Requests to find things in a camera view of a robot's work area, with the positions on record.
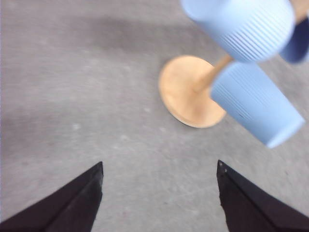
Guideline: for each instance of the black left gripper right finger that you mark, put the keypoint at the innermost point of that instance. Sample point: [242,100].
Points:
[248,209]

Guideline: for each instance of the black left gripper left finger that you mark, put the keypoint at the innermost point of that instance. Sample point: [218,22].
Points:
[74,209]

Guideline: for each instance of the blue ribbed cup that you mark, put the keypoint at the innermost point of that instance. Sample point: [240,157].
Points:
[296,47]
[248,30]
[253,96]

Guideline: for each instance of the wooden cup tree stand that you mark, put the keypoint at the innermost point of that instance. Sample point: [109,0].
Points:
[185,84]

